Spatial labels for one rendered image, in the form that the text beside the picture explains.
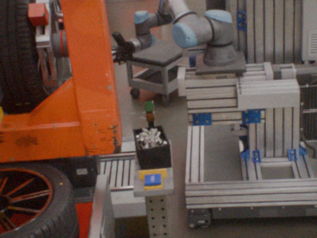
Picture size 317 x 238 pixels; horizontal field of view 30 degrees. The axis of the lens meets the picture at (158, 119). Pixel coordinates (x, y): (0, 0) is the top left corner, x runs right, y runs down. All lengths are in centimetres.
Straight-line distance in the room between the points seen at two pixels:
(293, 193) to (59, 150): 110
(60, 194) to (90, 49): 60
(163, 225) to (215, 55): 81
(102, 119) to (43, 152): 31
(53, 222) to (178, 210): 98
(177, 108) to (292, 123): 134
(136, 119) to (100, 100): 159
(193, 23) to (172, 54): 167
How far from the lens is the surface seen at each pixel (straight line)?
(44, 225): 229
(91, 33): 240
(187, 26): 253
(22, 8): 282
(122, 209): 294
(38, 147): 265
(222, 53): 263
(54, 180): 254
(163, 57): 416
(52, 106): 257
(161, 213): 271
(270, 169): 303
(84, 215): 270
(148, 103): 272
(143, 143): 258
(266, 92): 260
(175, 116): 406
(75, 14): 239
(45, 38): 279
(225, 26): 261
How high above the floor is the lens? 180
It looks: 26 degrees down
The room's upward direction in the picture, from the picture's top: 6 degrees counter-clockwise
